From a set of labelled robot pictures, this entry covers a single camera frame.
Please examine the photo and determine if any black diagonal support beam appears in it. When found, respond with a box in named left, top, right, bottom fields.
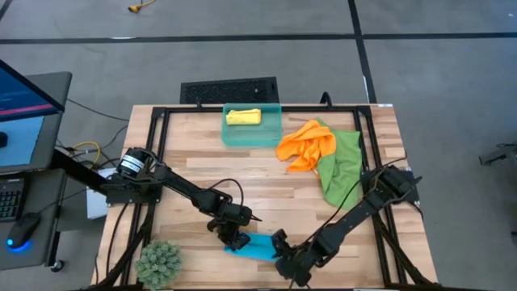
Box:
left=50, top=147, right=111, bottom=195

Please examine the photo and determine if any green microfiber towel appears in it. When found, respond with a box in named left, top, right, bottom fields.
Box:
left=314, top=117, right=364, bottom=210

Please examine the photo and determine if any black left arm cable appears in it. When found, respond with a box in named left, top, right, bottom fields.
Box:
left=208, top=178, right=263, bottom=222

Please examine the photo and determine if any black backlit keyboard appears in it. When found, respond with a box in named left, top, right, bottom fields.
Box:
left=0, top=177, right=26, bottom=222

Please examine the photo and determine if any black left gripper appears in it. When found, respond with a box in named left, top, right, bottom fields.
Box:
left=207, top=208, right=254, bottom=251

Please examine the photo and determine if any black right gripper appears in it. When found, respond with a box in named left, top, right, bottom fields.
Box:
left=271, top=229, right=320, bottom=287

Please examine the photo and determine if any black computer mouse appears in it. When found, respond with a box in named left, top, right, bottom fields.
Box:
left=6, top=212, right=41, bottom=254

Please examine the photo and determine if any yellow coiled cable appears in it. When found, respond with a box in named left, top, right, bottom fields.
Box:
left=71, top=141, right=102, bottom=167

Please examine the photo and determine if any blue microfiber towel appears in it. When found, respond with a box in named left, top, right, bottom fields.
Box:
left=224, top=233, right=280, bottom=262

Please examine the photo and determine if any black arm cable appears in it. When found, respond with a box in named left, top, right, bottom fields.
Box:
left=309, top=154, right=408, bottom=244
left=208, top=178, right=263, bottom=222

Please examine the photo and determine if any orange microfiber towel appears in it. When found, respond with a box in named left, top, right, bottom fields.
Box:
left=275, top=119, right=338, bottom=174

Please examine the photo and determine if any white box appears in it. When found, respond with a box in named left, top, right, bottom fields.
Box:
left=86, top=167, right=119, bottom=220

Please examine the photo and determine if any desk computer monitor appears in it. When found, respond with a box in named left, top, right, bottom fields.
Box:
left=0, top=59, right=73, bottom=175

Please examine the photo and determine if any yellow floor cable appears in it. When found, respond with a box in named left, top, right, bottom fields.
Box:
left=128, top=0, right=157, bottom=13

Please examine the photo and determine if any yellow microfiber towel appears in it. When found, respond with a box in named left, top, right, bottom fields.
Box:
left=225, top=108, right=263, bottom=126

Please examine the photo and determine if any black metal table frame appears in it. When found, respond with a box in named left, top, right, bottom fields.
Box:
left=95, top=105, right=436, bottom=290

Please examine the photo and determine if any grey computer desk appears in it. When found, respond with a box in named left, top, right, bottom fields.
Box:
left=0, top=168, right=68, bottom=271

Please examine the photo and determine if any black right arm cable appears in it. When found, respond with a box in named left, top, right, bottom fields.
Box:
left=309, top=154, right=408, bottom=244

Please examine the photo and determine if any green artificial plant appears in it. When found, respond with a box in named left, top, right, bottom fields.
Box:
left=134, top=240, right=183, bottom=290

